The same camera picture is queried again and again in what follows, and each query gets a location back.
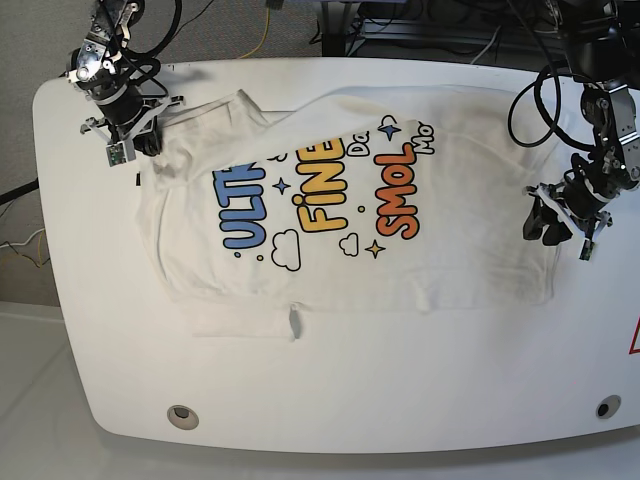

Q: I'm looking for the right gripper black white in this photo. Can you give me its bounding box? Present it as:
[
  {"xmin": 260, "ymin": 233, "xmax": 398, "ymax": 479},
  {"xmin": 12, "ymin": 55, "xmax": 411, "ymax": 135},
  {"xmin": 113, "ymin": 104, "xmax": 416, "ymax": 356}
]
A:
[{"xmin": 80, "ymin": 87, "xmax": 184, "ymax": 157}]

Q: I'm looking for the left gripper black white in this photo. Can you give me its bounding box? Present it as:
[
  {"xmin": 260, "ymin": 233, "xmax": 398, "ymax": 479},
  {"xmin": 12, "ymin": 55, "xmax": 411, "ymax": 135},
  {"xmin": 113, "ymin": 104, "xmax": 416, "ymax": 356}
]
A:
[{"xmin": 522, "ymin": 169, "xmax": 612, "ymax": 246}]

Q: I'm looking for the white printed T-shirt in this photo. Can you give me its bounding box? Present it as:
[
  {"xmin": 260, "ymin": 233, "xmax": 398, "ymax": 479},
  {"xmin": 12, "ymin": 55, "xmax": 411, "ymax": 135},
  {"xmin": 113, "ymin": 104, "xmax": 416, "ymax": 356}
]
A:
[{"xmin": 136, "ymin": 86, "xmax": 557, "ymax": 337}]

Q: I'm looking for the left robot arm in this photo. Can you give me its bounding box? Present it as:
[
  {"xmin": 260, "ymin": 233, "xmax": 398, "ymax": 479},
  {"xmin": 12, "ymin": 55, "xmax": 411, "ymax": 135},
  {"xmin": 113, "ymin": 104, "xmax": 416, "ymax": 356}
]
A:
[{"xmin": 522, "ymin": 1, "xmax": 639, "ymax": 258}]

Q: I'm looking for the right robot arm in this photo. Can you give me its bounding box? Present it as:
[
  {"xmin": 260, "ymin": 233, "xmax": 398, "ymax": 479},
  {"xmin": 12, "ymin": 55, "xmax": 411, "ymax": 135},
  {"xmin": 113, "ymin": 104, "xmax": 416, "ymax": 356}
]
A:
[{"xmin": 65, "ymin": 1, "xmax": 184, "ymax": 166}]

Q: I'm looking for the red triangle sticker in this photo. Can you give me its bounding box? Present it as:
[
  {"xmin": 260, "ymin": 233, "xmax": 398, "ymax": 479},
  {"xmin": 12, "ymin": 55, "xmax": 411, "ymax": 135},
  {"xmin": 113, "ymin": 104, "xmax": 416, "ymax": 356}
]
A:
[{"xmin": 629, "ymin": 319, "xmax": 640, "ymax": 355}]

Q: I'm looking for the right table grommet hole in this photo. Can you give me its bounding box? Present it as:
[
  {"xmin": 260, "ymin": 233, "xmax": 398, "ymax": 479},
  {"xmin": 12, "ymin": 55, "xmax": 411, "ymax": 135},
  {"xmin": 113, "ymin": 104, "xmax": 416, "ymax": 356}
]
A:
[{"xmin": 596, "ymin": 395, "xmax": 622, "ymax": 420}]

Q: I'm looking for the table grommet hole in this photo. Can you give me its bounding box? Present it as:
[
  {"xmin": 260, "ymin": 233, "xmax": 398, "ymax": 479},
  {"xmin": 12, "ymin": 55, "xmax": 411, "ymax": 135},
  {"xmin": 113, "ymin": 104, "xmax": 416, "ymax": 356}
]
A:
[
  {"xmin": 167, "ymin": 405, "xmax": 199, "ymax": 431},
  {"xmin": 596, "ymin": 395, "xmax": 622, "ymax": 420}
]

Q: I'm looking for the black table leg stand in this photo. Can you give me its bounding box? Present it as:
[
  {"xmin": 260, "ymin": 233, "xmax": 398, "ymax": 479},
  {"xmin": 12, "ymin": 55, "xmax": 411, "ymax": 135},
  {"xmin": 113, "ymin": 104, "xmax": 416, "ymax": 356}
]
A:
[{"xmin": 312, "ymin": 1, "xmax": 364, "ymax": 57}]

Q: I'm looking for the left table grommet hole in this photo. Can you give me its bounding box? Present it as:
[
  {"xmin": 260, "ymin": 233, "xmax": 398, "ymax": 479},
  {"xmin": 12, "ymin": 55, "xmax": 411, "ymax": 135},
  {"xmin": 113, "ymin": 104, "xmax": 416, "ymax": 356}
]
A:
[{"xmin": 167, "ymin": 405, "xmax": 199, "ymax": 431}]

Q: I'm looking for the yellow cable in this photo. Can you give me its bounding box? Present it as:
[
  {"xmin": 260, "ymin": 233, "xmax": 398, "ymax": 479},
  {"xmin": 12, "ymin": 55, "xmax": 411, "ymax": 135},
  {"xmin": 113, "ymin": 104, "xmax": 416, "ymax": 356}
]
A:
[{"xmin": 234, "ymin": 0, "xmax": 274, "ymax": 61}]

